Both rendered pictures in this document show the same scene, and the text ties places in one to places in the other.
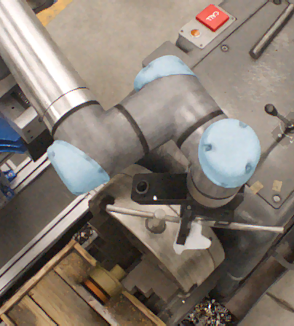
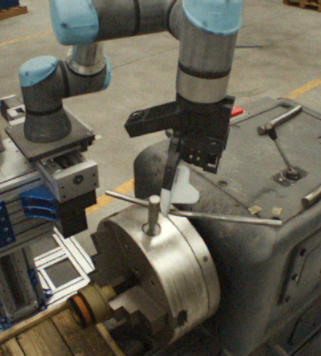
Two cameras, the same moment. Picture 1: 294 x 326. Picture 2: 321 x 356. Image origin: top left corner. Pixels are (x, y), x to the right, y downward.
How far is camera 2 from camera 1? 0.57 m
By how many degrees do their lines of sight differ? 31
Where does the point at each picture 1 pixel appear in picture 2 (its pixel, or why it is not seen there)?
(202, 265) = (195, 288)
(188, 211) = (175, 137)
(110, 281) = (97, 296)
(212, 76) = not seen: hidden behind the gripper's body
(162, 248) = (154, 250)
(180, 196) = (168, 112)
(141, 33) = not seen: hidden behind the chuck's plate
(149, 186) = (142, 114)
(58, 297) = (45, 345)
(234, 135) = not seen: outside the picture
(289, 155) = (290, 192)
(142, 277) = (131, 299)
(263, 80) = (267, 146)
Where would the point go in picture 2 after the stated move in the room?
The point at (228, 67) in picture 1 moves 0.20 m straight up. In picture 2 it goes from (237, 137) to (246, 65)
